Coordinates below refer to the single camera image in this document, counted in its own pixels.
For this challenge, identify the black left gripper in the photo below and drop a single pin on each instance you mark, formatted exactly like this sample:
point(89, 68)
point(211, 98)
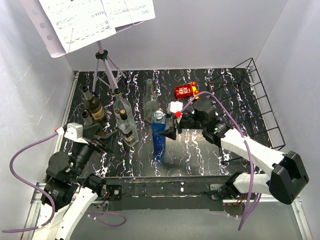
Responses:
point(108, 141)

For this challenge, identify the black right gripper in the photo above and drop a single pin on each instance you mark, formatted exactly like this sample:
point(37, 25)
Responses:
point(171, 135)

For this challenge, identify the blue rectangular bottle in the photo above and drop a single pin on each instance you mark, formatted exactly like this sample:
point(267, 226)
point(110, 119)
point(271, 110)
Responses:
point(158, 124)

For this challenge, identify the dark green wine bottle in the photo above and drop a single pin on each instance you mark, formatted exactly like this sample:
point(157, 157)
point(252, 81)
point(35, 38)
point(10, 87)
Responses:
point(93, 104)

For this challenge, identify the clear tall glass bottle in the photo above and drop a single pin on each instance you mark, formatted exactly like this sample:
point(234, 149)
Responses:
point(150, 101)

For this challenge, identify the clear square liquor bottle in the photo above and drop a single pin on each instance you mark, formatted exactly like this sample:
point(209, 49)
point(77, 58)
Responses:
point(127, 128)

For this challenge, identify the clear corked glass bottle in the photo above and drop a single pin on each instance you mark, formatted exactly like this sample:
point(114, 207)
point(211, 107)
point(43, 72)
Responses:
point(121, 103)

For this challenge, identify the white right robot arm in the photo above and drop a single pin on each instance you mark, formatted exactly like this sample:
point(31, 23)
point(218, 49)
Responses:
point(284, 174)

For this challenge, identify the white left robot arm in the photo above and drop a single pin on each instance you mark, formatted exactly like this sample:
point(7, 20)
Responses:
point(66, 198)

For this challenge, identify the red yellow toy block car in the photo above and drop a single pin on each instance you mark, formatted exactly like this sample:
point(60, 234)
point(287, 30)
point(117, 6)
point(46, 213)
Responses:
point(186, 90)

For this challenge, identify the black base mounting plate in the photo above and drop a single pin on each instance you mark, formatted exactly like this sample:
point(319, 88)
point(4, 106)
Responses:
point(166, 193)

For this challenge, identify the lilac music stand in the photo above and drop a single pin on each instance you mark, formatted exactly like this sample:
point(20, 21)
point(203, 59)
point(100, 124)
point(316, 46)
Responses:
point(55, 48)

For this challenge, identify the white sheet music left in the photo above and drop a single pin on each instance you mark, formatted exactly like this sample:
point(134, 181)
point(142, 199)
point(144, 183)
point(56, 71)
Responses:
point(78, 23)

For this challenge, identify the white sheet music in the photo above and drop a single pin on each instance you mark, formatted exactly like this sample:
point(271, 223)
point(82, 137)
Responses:
point(78, 23)
point(125, 12)

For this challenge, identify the white sheet music right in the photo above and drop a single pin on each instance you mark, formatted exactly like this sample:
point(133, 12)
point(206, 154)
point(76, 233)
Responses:
point(125, 12)

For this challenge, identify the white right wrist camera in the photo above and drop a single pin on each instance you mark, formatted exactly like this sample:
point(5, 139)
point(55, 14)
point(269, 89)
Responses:
point(175, 108)

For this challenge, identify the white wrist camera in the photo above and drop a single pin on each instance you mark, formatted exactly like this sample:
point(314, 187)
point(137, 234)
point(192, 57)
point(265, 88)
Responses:
point(73, 132)
point(175, 108)

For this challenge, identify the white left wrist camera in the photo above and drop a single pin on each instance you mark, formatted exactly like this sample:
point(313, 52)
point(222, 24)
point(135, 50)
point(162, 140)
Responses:
point(73, 132)

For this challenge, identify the black wire wine rack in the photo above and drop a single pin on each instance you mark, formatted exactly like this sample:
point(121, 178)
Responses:
point(241, 91)

